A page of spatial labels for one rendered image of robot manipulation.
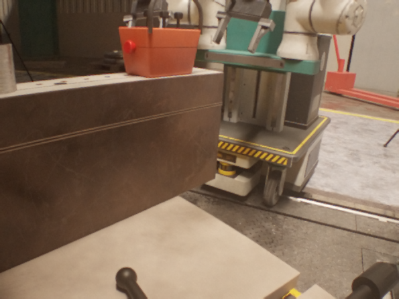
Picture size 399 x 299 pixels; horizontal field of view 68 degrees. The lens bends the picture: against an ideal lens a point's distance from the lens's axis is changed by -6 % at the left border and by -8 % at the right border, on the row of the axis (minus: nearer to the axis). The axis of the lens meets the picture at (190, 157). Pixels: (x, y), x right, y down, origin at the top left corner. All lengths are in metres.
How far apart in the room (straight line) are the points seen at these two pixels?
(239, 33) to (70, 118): 1.19
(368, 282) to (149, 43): 0.74
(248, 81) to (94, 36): 7.66
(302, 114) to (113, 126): 1.27
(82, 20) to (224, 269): 8.99
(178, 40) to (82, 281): 0.63
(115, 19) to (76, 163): 8.08
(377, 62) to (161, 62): 6.34
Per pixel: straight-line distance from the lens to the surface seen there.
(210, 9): 1.64
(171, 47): 0.86
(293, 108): 1.85
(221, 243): 0.82
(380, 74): 7.03
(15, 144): 0.68
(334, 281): 1.29
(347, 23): 1.34
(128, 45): 0.84
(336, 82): 5.35
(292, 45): 1.45
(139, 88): 0.80
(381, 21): 7.01
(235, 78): 1.78
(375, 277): 0.77
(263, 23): 0.99
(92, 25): 9.22
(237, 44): 1.72
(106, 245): 0.81
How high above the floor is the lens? 0.81
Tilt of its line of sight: 22 degrees down
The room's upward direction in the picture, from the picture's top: 3 degrees clockwise
